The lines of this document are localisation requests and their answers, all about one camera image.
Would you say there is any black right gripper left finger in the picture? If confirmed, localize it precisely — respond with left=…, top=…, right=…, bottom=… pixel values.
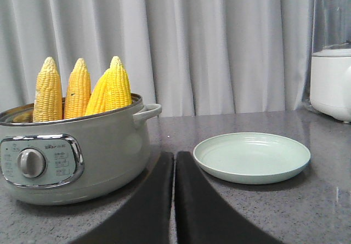
left=73, top=152, right=174, bottom=243

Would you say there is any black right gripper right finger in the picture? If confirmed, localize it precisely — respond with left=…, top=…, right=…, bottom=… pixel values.
left=175, top=151, right=280, bottom=243

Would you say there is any bright yellow corn cob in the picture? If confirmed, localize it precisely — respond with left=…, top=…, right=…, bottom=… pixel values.
left=84, top=69, right=111, bottom=116

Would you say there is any pale yellow corn cob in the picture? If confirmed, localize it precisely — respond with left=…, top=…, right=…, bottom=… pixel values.
left=32, top=56, right=63, bottom=122

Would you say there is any orange-yellow corn cob back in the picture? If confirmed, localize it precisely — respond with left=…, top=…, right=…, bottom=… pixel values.
left=64, top=58, right=91, bottom=119

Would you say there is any light green round plate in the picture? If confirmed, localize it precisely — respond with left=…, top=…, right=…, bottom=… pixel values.
left=193, top=132, right=311, bottom=185

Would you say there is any light green electric cooking pot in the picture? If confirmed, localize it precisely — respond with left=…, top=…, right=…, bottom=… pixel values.
left=1, top=94, right=162, bottom=205

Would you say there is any grey pleated curtain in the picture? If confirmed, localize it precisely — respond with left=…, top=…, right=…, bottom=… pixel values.
left=1, top=0, right=313, bottom=117

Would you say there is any white blender with clear dome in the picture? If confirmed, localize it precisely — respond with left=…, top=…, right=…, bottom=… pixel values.
left=309, top=0, right=350, bottom=123

